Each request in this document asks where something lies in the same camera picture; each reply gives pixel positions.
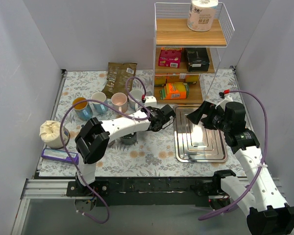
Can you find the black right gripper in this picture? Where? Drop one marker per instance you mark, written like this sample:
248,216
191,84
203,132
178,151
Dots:
206,117

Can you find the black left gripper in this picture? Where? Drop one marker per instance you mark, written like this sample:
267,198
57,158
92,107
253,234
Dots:
163,115

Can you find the white blue gradient mug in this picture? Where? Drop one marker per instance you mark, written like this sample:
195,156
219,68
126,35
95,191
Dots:
135,95

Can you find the dark green mug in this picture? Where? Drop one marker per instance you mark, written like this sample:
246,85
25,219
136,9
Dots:
129,139

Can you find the pink mug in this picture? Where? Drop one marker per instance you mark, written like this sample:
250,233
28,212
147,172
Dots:
119,103

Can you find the light blue mug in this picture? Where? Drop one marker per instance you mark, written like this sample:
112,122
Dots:
100,107

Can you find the blue mug yellow inside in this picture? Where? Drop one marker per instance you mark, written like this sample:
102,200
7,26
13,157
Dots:
82,109

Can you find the mauve purple mug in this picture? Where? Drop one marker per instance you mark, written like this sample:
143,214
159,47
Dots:
111,143

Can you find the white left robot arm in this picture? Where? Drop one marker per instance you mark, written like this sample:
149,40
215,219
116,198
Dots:
94,137

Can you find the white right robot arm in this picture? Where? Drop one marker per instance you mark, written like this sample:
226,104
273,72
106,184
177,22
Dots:
267,211

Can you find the steel tray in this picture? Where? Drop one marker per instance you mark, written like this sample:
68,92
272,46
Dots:
193,142

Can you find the orange green sponge pack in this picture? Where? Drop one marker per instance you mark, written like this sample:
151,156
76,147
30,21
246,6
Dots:
176,90

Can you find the yellow sponge packs row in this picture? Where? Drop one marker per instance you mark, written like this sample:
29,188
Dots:
162,79

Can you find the brown snack bag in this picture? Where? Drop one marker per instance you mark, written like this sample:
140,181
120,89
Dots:
117,75

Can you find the pink Mommy box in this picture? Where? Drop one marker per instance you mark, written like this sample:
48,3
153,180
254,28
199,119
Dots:
170,57

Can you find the black box on shelf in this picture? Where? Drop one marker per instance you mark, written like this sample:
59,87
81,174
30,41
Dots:
197,59

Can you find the purple small box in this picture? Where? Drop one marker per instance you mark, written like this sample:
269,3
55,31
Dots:
60,156

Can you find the toilet paper roll on shelf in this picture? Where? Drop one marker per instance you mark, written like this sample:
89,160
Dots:
201,15

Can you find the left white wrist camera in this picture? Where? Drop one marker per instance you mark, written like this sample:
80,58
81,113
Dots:
149,101

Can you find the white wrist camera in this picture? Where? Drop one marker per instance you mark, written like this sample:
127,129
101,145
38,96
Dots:
225,98
149,101

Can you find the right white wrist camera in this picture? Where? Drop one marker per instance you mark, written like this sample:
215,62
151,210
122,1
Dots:
225,98

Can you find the white wire wooden shelf rack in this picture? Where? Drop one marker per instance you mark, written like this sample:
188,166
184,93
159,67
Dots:
187,42

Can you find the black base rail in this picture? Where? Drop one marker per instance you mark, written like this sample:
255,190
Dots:
122,191

